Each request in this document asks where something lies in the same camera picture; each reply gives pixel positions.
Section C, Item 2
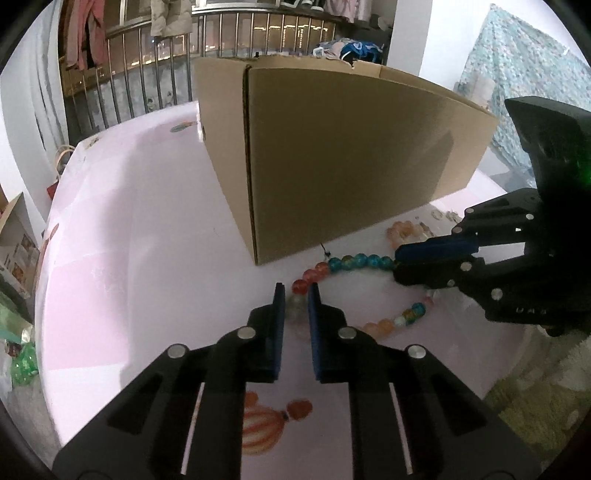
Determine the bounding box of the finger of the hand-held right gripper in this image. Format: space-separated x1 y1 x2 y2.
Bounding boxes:
394 187 544 265
392 256 528 315

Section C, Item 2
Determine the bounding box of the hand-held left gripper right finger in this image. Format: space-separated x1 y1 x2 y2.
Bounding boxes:
307 282 542 480

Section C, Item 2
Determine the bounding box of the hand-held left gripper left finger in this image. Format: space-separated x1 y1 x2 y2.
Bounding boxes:
52 282 287 480

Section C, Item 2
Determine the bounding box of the multicolour beaded bracelet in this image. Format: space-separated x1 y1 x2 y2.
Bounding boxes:
285 244 437 340

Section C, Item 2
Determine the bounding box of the brown cardboard box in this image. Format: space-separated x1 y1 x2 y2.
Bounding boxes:
191 53 500 267

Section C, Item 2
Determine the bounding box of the teal patterned curtain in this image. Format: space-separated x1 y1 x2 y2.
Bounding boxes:
455 4 591 185

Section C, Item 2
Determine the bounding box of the fluffy cream cloth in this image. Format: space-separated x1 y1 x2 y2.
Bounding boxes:
480 332 587 457

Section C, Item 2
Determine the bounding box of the clothes pile with blue bag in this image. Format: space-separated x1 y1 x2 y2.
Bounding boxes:
311 39 386 65

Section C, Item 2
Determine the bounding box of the pale pink hanging shirt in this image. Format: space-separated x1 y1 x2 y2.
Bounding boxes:
323 0 370 21

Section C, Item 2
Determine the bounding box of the red paper bag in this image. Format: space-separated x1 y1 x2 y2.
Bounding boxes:
46 145 77 199

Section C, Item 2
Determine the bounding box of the metal balcony railing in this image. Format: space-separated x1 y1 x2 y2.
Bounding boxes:
60 11 338 132

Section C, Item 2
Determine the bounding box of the beige hanging coat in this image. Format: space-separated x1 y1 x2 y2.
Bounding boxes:
150 0 194 38

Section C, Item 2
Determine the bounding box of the white sheer curtain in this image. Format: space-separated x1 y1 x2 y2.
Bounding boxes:
23 28 70 148

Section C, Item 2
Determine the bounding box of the pink hanging garment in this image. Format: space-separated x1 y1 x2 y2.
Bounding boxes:
65 0 108 70

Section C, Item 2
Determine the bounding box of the pale pink beaded bracelet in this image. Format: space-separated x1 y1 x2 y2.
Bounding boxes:
387 220 432 252

